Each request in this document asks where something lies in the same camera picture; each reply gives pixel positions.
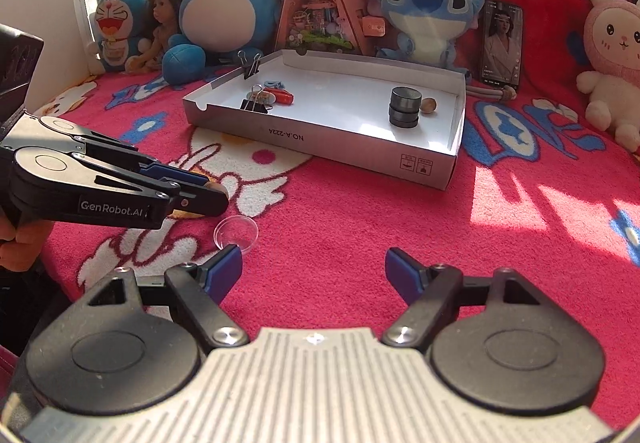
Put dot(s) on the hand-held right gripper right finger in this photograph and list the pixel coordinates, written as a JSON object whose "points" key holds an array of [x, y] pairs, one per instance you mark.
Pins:
{"points": [[405, 275]]}

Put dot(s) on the shallow grey cardboard box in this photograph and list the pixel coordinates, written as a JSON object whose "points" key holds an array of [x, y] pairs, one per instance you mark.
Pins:
{"points": [[340, 98]]}

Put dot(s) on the brown-haired doll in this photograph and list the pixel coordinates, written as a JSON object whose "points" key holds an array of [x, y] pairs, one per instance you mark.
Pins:
{"points": [[165, 18]]}

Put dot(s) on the blue cat plush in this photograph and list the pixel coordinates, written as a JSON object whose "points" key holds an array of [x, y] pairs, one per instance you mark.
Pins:
{"points": [[120, 23]]}

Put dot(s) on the round blue mouse plush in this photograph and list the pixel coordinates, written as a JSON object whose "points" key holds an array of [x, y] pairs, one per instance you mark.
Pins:
{"points": [[225, 8]]}

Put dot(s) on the pink rabbit plush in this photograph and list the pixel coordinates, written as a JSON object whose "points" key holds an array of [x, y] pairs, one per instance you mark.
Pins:
{"points": [[615, 48]]}

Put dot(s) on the orange plastic toy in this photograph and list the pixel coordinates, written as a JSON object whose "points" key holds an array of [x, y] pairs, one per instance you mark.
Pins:
{"points": [[281, 95]]}

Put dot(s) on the clear plastic lid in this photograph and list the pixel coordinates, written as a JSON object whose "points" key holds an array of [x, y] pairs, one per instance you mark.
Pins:
{"points": [[235, 233]]}

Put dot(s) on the smartphone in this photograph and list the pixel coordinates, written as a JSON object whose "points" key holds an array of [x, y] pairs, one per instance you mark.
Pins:
{"points": [[501, 43]]}

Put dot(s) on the black round tin lid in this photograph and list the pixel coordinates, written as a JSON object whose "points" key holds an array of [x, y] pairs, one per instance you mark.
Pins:
{"points": [[405, 98]]}

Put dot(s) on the person's left hand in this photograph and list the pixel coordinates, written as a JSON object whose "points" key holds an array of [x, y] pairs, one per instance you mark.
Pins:
{"points": [[20, 243]]}

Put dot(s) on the blue alien plush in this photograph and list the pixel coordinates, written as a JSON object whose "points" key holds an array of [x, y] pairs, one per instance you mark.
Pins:
{"points": [[427, 8]]}

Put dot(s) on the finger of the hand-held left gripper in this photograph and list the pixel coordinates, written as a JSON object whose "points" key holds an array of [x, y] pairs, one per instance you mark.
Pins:
{"points": [[200, 200], [150, 168]]}

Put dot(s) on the black binder clip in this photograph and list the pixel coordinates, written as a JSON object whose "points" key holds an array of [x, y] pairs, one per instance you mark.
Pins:
{"points": [[257, 104], [250, 68]]}

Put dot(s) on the red printed blanket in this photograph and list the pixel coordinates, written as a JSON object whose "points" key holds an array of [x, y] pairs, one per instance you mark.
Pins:
{"points": [[350, 203]]}

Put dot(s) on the brown hazelnut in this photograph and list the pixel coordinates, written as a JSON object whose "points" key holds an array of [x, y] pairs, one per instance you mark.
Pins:
{"points": [[428, 105]]}

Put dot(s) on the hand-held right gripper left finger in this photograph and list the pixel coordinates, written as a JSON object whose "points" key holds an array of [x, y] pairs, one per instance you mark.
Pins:
{"points": [[222, 275]]}

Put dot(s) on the small pink tag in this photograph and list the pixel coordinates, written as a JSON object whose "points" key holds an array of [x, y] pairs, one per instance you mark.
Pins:
{"points": [[372, 25]]}

